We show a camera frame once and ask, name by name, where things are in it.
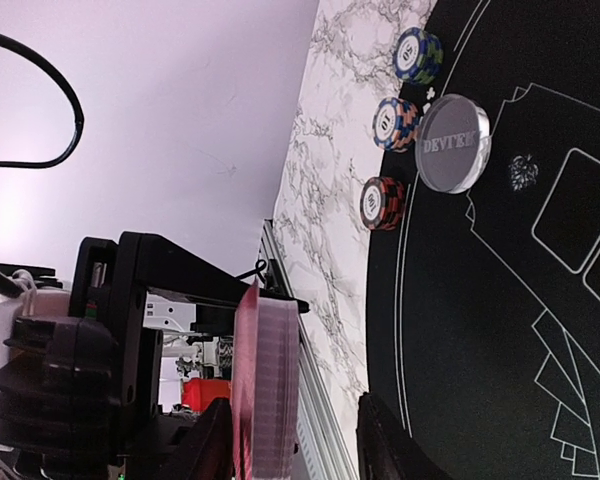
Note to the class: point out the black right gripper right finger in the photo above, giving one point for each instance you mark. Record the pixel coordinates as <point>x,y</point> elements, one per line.
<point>385,449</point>

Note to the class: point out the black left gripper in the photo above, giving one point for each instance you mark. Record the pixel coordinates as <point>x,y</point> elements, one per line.
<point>103,379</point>

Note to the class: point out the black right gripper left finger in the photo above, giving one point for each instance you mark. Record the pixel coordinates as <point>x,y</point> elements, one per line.
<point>206,452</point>

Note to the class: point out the red card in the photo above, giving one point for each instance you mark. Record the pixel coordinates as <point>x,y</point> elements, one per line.
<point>265,386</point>

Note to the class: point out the red poker chip stack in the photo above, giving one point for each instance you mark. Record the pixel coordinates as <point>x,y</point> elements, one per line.
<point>382,203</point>

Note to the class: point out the black white poker chip stack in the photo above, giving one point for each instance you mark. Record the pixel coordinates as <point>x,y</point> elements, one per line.
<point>395,124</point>

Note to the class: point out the green poker chip stack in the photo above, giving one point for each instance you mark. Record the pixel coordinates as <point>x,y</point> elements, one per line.
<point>417,57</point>

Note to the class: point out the round black poker mat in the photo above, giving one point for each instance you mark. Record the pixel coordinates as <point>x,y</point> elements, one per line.
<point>483,308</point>

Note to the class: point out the silver dealer button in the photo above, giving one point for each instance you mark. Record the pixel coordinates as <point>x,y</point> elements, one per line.
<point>453,144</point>

